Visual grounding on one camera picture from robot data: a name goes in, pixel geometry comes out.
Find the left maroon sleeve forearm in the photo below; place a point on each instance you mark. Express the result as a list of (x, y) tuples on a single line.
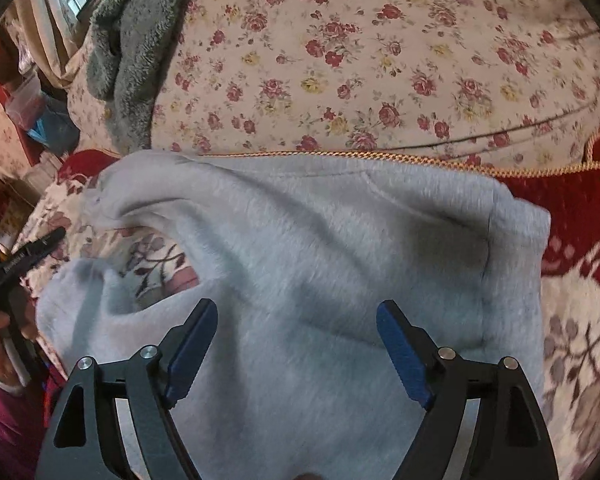
[(24, 416)]

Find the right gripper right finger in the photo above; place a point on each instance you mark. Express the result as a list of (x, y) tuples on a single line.
[(510, 439)]

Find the light grey fleece pants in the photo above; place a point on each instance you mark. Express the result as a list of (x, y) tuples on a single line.
[(297, 252)]

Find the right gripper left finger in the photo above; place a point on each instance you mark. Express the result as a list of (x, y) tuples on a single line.
[(84, 439)]

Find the rose print quilt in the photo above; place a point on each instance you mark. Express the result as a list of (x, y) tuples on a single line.
[(507, 83)]

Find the grey-green fuzzy cardigan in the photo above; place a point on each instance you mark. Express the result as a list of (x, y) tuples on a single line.
[(132, 42)]

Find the red floral blanket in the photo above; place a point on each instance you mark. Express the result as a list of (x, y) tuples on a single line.
[(152, 267)]

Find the beige curtain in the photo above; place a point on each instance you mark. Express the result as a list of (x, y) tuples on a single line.
[(49, 32)]

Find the blue plastic bag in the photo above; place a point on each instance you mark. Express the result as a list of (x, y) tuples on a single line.
[(54, 129)]

